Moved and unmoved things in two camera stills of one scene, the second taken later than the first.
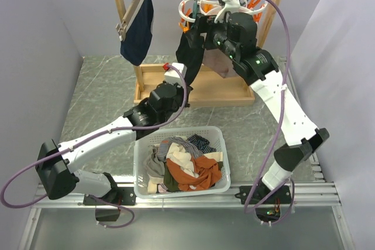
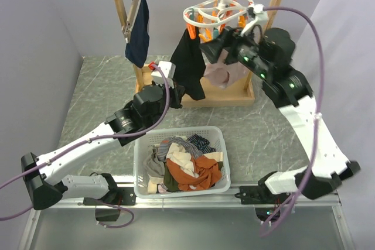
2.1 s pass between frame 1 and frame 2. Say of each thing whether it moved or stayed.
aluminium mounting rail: stayed
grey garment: stayed
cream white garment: stayed
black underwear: moved
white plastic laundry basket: stayed
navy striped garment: stayed
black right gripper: moved
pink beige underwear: moved
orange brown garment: stayed
